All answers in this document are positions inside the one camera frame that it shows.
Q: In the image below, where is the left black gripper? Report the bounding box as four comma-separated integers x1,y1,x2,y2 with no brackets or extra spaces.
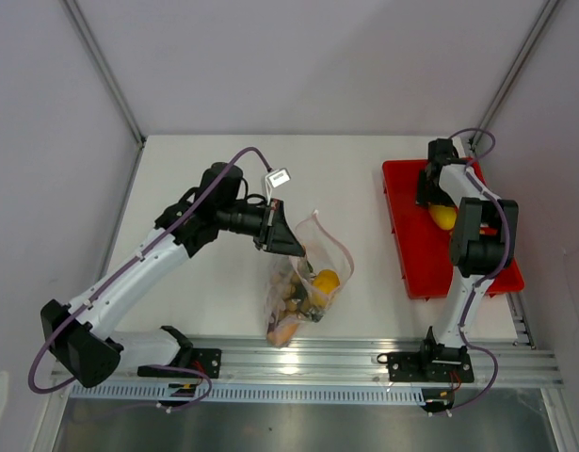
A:
217,197,305,257

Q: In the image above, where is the yellow toy pepper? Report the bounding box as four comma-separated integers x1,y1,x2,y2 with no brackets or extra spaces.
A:
427,204,458,231

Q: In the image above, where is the longan bunch with leaves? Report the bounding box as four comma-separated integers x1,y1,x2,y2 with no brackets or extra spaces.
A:
266,267,325,325

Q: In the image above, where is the clear pink zip top bag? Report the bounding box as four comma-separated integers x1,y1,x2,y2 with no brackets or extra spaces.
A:
264,211,354,339

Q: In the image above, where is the small yellow toy mango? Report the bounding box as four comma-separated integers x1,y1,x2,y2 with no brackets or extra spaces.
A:
312,269,341,296

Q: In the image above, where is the toy ham slice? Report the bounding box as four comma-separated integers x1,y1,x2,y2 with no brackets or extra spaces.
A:
266,321,300,347

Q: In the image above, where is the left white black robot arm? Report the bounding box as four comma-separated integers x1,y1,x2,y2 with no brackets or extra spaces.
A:
40,162,305,388

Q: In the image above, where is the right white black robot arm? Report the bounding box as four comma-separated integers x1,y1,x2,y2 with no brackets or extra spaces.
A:
416,138,519,382

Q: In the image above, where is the red plastic tray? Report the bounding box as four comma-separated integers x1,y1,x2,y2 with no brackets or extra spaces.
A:
381,158,525,301

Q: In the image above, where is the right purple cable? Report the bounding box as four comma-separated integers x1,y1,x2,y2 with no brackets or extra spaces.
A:
447,127,514,331

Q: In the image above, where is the purple cable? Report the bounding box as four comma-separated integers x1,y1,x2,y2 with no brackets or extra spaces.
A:
27,147,274,393
447,127,514,331

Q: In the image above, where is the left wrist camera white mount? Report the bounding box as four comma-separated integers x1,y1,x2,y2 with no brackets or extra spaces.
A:
262,168,291,203

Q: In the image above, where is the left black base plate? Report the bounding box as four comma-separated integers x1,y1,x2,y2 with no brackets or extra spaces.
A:
137,348,222,379

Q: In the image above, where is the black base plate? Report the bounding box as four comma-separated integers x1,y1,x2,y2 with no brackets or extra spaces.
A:
377,348,474,383
137,348,222,379

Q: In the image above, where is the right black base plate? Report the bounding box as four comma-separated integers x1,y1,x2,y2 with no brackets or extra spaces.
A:
377,348,474,383

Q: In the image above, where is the aluminium mounting rail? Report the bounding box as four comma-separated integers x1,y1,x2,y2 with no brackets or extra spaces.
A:
51,332,566,388

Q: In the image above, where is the white slotted cable duct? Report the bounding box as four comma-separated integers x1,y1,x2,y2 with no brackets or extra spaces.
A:
70,381,425,406

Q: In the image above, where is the right aluminium frame post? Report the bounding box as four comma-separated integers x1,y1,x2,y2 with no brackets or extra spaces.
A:
476,0,565,131

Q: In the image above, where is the aluminium frame post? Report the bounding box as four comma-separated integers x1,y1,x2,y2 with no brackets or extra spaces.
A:
59,0,146,146
476,0,565,131

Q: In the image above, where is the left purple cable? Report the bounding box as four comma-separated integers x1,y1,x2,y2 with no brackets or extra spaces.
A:
27,147,274,393

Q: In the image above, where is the left aluminium frame post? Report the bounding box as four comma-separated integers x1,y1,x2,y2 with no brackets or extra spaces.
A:
59,0,146,146

